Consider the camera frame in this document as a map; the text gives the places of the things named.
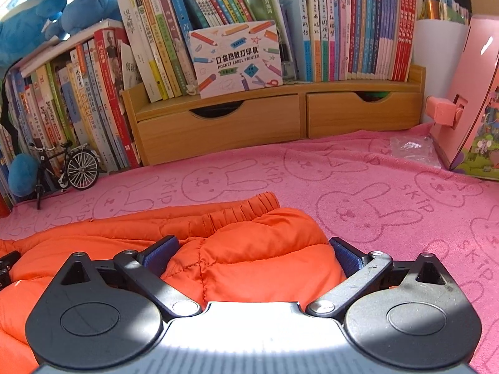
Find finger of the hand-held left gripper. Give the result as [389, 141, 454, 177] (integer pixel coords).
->
[0, 250, 22, 291]

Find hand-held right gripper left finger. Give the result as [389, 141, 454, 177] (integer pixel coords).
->
[60, 236, 201, 318]

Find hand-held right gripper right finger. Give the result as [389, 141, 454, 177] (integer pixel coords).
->
[306, 237, 458, 318]

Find orange puffer jacket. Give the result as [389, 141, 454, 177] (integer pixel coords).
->
[0, 192, 347, 374]

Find pink rabbit-print blanket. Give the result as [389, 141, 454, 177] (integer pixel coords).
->
[0, 122, 499, 374]

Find blue round plush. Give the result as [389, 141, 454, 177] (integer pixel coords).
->
[8, 154, 40, 197]

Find black model bicycle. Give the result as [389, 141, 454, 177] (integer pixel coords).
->
[29, 140, 100, 211]

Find clear plastic bag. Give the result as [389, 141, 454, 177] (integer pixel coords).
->
[390, 136, 443, 170]

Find wooden desk organizer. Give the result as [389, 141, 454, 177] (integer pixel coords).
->
[121, 64, 425, 166]

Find wooden organizer drawer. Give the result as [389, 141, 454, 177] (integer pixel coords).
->
[136, 94, 302, 166]
[306, 91, 422, 139]

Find shelf of mixed storybooks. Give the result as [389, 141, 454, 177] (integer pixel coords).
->
[0, 27, 141, 203]

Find pink triangular toy house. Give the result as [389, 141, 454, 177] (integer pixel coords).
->
[425, 15, 499, 182]

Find white pencil-print box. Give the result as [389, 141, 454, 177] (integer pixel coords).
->
[189, 19, 284, 100]

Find white cylindrical container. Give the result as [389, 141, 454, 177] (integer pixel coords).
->
[413, 17, 470, 86]

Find row of colourful paperbacks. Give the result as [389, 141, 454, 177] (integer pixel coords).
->
[119, 0, 418, 102]

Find plain blue plush toy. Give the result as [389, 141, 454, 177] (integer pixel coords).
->
[0, 0, 69, 67]

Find blue white-faced plush toy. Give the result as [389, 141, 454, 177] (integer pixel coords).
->
[41, 0, 119, 37]

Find bundle of thin booklets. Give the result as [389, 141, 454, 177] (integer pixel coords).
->
[417, 0, 470, 24]

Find brown cardboard box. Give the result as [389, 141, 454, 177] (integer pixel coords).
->
[470, 0, 499, 16]

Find black strap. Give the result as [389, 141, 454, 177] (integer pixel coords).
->
[0, 70, 18, 160]

